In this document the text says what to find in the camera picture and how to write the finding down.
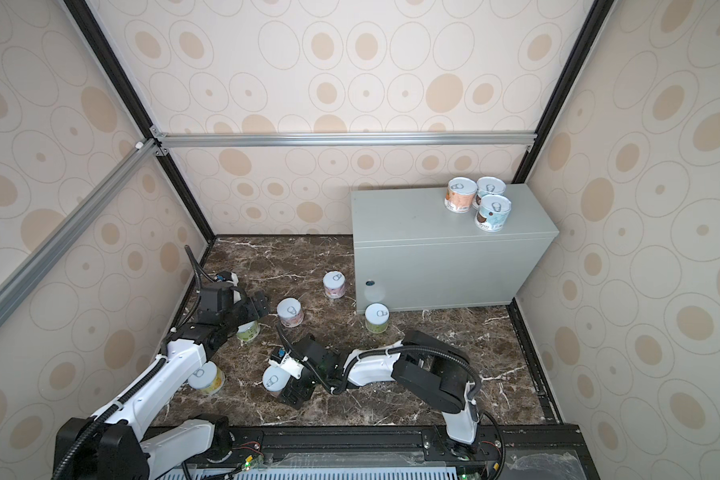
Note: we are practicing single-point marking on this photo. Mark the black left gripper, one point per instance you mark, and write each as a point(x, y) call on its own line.
point(253, 311)

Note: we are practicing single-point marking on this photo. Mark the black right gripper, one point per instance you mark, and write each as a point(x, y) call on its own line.
point(295, 391)

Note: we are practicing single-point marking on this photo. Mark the white pink label can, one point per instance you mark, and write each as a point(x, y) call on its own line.
point(275, 379)

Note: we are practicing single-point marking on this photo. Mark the yellow green label can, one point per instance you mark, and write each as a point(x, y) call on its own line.
point(208, 379)

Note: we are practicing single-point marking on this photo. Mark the orange label can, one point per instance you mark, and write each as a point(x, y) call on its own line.
point(460, 193)

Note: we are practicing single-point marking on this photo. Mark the blue label can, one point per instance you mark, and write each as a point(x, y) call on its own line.
point(492, 212)

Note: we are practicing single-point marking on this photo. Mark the teal label can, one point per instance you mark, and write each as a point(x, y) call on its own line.
point(487, 185)

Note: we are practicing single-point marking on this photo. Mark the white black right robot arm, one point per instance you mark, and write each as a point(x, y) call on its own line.
point(437, 373)

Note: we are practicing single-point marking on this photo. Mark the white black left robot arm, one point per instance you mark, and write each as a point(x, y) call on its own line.
point(111, 443)

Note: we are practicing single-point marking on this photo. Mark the light green label can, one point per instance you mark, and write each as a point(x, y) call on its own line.
point(248, 332)

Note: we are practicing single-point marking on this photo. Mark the red label can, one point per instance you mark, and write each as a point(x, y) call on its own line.
point(290, 313)

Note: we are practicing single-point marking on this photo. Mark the grey metal cabinet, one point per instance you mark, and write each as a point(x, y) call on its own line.
point(411, 253)

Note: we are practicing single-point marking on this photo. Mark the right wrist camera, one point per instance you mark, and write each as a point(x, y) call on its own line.
point(289, 365)

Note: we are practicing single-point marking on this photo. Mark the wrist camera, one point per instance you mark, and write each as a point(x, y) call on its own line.
point(227, 279)
point(289, 365)

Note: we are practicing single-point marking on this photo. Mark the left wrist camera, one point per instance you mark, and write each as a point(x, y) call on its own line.
point(227, 279)

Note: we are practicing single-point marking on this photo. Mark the horizontal aluminium rail back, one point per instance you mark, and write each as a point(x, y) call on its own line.
point(354, 139)

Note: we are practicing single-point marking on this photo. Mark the black frame post left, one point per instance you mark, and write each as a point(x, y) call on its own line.
point(83, 17)

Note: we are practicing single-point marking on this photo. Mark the black frame post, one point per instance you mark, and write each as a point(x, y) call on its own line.
point(582, 46)
point(83, 17)

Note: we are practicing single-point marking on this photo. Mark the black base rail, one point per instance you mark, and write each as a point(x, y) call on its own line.
point(396, 452)

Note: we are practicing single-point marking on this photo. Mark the diagonal aluminium rail left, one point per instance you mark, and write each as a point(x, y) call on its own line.
point(15, 289)

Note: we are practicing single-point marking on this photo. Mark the black frame post right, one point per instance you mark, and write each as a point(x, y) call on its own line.
point(582, 46)

